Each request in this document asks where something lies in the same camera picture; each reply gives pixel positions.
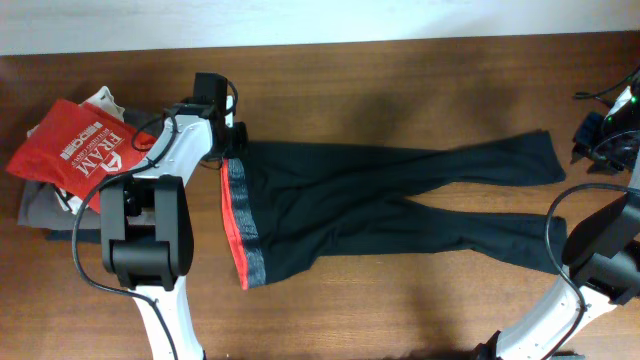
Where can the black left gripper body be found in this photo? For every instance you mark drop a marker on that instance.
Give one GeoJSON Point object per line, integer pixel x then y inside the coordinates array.
{"type": "Point", "coordinates": [235, 142]}

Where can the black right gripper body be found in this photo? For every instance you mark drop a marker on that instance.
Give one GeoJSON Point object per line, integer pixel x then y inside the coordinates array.
{"type": "Point", "coordinates": [608, 144]}

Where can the black leggings red waistband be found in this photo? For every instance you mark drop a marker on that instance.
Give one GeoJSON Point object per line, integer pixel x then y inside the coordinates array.
{"type": "Point", "coordinates": [286, 204]}

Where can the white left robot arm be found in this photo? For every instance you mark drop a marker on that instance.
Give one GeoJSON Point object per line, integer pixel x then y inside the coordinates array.
{"type": "Point", "coordinates": [146, 234]}

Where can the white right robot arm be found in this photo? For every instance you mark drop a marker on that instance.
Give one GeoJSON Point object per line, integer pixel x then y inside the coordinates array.
{"type": "Point", "coordinates": [599, 265]}

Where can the white folded garment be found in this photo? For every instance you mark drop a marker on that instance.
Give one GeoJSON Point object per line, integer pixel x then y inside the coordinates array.
{"type": "Point", "coordinates": [102, 102]}

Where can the red printed t-shirt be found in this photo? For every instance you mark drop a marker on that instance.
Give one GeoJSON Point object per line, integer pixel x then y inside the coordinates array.
{"type": "Point", "coordinates": [75, 147]}

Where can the dark folded garment bottom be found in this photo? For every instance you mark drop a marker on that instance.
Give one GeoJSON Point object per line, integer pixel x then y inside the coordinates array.
{"type": "Point", "coordinates": [83, 235]}

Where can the grey folded garment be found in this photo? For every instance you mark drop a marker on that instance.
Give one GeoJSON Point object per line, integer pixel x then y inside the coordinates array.
{"type": "Point", "coordinates": [39, 206]}

